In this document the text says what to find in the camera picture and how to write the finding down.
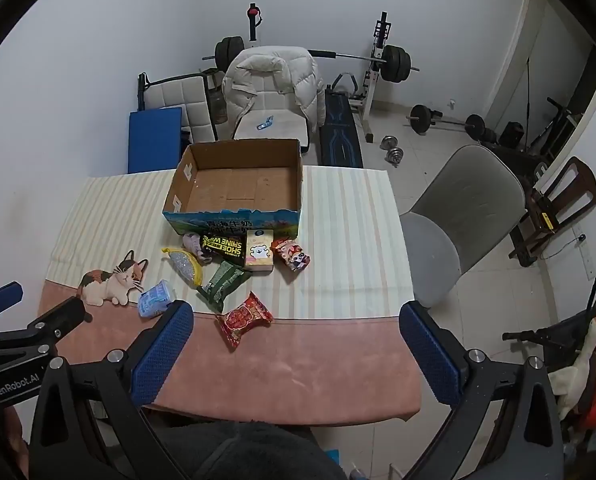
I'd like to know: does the purple cloth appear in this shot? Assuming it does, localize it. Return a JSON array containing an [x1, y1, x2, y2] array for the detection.
[[182, 232, 206, 265]]

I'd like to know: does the blue foam mat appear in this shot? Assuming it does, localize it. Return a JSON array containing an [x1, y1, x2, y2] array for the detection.
[[128, 107, 183, 175]]

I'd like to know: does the black barbell on rack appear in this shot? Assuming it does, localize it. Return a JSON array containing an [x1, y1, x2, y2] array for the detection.
[[202, 36, 421, 83]]

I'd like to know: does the grey shell chair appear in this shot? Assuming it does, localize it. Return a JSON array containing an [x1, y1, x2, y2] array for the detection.
[[400, 145, 527, 308]]

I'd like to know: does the blue tissue pack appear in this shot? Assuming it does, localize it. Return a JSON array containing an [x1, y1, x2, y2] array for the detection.
[[138, 280, 175, 319]]

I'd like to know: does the small black barbell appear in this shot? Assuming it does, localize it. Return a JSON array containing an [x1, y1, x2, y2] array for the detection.
[[406, 104, 499, 143]]

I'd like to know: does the black box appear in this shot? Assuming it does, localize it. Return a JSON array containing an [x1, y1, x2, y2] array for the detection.
[[498, 121, 526, 148]]

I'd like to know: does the yellow silver scouring sponge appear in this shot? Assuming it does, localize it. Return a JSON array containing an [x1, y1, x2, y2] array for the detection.
[[160, 246, 205, 290]]

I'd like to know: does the cardboard box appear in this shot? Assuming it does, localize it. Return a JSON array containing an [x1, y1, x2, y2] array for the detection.
[[162, 138, 305, 241]]

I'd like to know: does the white power strip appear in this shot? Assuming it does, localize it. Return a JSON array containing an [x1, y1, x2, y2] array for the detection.
[[575, 227, 596, 281]]

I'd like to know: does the black exercise machine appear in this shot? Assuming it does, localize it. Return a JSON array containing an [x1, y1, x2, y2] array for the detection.
[[525, 97, 579, 161]]

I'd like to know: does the striped cat print tablecloth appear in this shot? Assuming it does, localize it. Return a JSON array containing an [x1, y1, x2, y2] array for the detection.
[[38, 165, 423, 428]]

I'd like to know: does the dark wooden chair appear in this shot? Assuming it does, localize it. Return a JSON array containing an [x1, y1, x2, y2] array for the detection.
[[508, 156, 596, 267]]

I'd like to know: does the red snack packet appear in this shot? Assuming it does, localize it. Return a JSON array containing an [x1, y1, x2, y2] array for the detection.
[[215, 291, 275, 351]]

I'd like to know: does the green packet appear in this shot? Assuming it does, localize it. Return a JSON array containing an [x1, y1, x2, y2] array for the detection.
[[196, 260, 252, 313]]

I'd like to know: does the cream milk carton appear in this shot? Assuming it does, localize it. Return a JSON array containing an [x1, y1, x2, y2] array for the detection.
[[243, 228, 275, 273]]

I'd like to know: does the white puffer jacket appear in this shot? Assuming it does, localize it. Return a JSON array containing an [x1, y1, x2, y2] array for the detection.
[[222, 46, 326, 136]]

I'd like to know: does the white padded chair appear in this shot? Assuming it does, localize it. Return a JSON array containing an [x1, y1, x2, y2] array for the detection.
[[230, 110, 311, 153]]

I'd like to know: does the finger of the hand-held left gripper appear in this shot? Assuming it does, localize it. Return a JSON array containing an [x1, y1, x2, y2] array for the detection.
[[0, 296, 93, 356], [0, 282, 24, 333]]

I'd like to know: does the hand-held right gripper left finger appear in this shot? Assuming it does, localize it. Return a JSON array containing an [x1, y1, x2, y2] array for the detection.
[[28, 300, 196, 480]]

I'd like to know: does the black yellow wipes packet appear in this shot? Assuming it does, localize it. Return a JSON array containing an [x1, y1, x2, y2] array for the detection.
[[200, 232, 246, 266]]

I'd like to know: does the red panda print packet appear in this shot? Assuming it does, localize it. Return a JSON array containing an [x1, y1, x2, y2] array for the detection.
[[270, 239, 313, 273]]

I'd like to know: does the black metal stand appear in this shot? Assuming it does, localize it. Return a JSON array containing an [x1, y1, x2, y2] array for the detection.
[[502, 327, 589, 361]]

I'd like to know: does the white quilted chair black frame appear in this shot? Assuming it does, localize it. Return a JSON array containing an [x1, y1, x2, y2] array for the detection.
[[138, 72, 219, 143]]

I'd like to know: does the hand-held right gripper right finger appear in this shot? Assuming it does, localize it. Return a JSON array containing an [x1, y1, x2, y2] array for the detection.
[[399, 301, 565, 480]]

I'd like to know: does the black blue workout bench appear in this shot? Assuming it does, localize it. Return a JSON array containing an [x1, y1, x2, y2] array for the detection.
[[319, 72, 365, 168]]

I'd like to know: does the white goose plush toy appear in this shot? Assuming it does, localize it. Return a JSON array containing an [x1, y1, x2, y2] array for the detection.
[[548, 305, 596, 418]]

